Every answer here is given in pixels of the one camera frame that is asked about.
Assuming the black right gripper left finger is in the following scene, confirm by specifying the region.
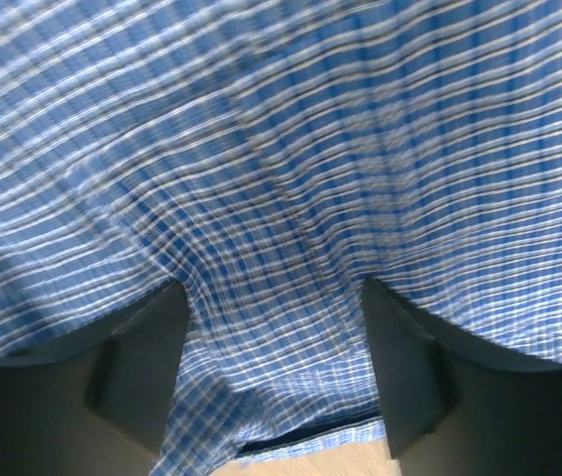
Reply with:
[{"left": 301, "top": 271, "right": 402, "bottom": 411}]
[{"left": 0, "top": 282, "right": 190, "bottom": 475}]

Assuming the blue checked long sleeve shirt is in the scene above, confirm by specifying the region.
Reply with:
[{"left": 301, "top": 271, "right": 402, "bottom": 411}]
[{"left": 0, "top": 1, "right": 562, "bottom": 475}]

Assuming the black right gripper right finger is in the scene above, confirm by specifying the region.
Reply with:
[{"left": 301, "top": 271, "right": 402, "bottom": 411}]
[{"left": 362, "top": 278, "right": 562, "bottom": 475}]

